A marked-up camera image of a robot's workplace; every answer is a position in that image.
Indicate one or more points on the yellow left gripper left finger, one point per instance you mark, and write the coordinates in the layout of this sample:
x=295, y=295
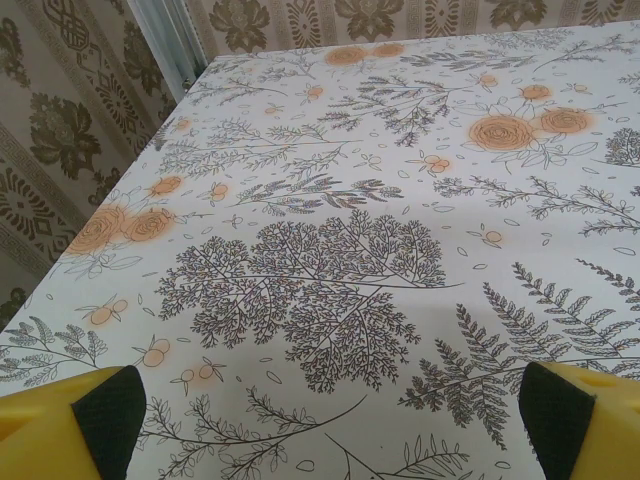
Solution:
x=60, y=430

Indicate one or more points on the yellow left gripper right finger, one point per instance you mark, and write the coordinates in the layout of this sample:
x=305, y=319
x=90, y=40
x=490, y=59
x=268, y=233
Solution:
x=580, y=430

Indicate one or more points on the floral table cover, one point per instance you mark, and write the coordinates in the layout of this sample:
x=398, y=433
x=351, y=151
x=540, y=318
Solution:
x=320, y=200

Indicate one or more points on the aluminium frame post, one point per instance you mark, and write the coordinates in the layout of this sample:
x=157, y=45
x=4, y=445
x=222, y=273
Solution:
x=170, y=40

